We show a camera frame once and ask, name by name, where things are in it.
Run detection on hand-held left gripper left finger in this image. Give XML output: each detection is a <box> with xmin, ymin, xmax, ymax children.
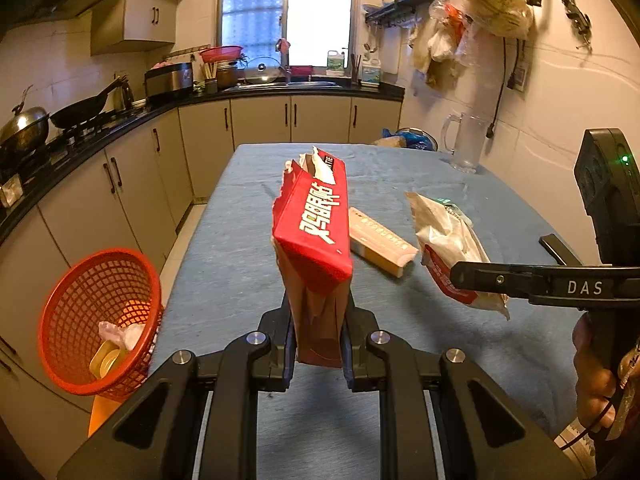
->
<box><xmin>56</xmin><ymin>305</ymin><xmax>296</xmax><ymax>480</ymax></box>

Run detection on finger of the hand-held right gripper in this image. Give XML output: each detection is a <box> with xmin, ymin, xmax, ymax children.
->
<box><xmin>449</xmin><ymin>259</ymin><xmax>551</xmax><ymax>306</ymax></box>

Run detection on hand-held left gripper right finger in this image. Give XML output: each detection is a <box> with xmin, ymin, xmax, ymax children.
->
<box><xmin>340</xmin><ymin>292</ymin><xmax>586</xmax><ymax>480</ymax></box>

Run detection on white wrapper packet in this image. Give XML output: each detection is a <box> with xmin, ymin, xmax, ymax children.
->
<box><xmin>406</xmin><ymin>191</ymin><xmax>511</xmax><ymax>321</ymax></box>

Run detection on red cardboard box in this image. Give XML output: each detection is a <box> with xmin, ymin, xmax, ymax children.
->
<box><xmin>271</xmin><ymin>146</ymin><xmax>353</xmax><ymax>368</ymax></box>

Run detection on white cloth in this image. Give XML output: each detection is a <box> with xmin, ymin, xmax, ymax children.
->
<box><xmin>122</xmin><ymin>322</ymin><xmax>152</xmax><ymax>352</ymax></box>

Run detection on pink plastic bag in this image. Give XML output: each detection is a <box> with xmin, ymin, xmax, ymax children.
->
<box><xmin>97</xmin><ymin>321</ymin><xmax>126</xmax><ymax>343</ymax></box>

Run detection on red plastic basket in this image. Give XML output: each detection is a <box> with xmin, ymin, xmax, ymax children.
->
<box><xmin>38</xmin><ymin>248</ymin><xmax>165</xmax><ymax>403</ymax></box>

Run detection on person's right hand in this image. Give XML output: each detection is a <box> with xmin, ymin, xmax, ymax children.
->
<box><xmin>572</xmin><ymin>310</ymin><xmax>633</xmax><ymax>442</ymax></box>

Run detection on long white cardboard box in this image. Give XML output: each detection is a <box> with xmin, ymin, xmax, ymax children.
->
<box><xmin>348</xmin><ymin>207</ymin><xmax>418</xmax><ymax>278</ymax></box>

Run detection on blue table cloth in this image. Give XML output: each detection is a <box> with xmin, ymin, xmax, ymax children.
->
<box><xmin>145</xmin><ymin>142</ymin><xmax>601</xmax><ymax>441</ymax></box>

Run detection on glass pitcher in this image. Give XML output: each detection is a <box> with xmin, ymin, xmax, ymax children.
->
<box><xmin>441</xmin><ymin>112</ymin><xmax>487</xmax><ymax>175</ymax></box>

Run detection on blue plastic bag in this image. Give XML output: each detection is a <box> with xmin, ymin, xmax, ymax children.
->
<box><xmin>382</xmin><ymin>128</ymin><xmax>438</xmax><ymax>152</ymax></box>

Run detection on hanging plastic bags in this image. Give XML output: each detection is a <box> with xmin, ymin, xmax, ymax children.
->
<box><xmin>407</xmin><ymin>2</ymin><xmax>483</xmax><ymax>92</ymax></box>

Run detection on lower kitchen cabinets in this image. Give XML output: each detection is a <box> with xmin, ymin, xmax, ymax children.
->
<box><xmin>0</xmin><ymin>96</ymin><xmax>403</xmax><ymax>461</ymax></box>

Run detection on kitchen cabinets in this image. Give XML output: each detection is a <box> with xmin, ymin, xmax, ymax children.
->
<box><xmin>0</xmin><ymin>96</ymin><xmax>403</xmax><ymax>461</ymax></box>
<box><xmin>90</xmin><ymin>0</ymin><xmax>190</xmax><ymax>57</ymax></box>

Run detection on white plastic jug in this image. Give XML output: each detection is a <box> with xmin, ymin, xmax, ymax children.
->
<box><xmin>361</xmin><ymin>55</ymin><xmax>382</xmax><ymax>86</ymax></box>

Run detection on green label detergent bottle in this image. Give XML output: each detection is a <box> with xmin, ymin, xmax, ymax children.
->
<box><xmin>326</xmin><ymin>47</ymin><xmax>347</xmax><ymax>77</ymax></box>

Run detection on glass pot lid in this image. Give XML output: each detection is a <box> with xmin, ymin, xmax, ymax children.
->
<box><xmin>245</xmin><ymin>56</ymin><xmax>282</xmax><ymax>85</ymax></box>

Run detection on brown pot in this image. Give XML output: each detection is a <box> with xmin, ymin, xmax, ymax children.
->
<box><xmin>217</xmin><ymin>61</ymin><xmax>240</xmax><ymax>88</ymax></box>

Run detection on black countertop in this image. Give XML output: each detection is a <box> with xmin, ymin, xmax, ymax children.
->
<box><xmin>0</xmin><ymin>82</ymin><xmax>406</xmax><ymax>246</ymax></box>

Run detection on sink faucet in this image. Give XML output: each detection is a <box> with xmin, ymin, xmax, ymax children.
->
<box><xmin>276</xmin><ymin>38</ymin><xmax>293</xmax><ymax>83</ymax></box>

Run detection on rice cooker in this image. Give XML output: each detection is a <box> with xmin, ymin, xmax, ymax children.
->
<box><xmin>145</xmin><ymin>62</ymin><xmax>194</xmax><ymax>106</ymax></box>

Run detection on gas stove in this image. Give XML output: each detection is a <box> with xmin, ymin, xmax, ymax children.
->
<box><xmin>30</xmin><ymin>109</ymin><xmax>141</xmax><ymax>147</ymax></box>

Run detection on red plastic basin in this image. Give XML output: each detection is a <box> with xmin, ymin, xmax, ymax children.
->
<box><xmin>199</xmin><ymin>45</ymin><xmax>244</xmax><ymax>63</ymax></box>

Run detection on black wok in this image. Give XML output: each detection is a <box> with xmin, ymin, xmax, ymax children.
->
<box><xmin>50</xmin><ymin>76</ymin><xmax>128</xmax><ymax>129</ymax></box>

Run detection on kitchen window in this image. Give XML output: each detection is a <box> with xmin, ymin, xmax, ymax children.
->
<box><xmin>216</xmin><ymin>0</ymin><xmax>360</xmax><ymax>73</ymax></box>

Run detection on steel pot with lid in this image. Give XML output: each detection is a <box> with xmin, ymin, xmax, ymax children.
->
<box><xmin>0</xmin><ymin>85</ymin><xmax>51</xmax><ymax>158</ymax></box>

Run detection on upper kitchen cabinets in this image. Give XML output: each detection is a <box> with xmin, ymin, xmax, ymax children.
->
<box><xmin>90</xmin><ymin>0</ymin><xmax>190</xmax><ymax>57</ymax></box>

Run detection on black power cable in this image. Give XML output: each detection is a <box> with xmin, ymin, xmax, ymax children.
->
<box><xmin>485</xmin><ymin>37</ymin><xmax>526</xmax><ymax>138</ymax></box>

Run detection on wall socket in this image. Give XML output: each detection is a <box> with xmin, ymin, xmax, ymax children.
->
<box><xmin>507</xmin><ymin>57</ymin><xmax>528</xmax><ymax>92</ymax></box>

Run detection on dark wall shelf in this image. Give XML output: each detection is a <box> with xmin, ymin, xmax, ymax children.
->
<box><xmin>365</xmin><ymin>0</ymin><xmax>446</xmax><ymax>26</ymax></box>

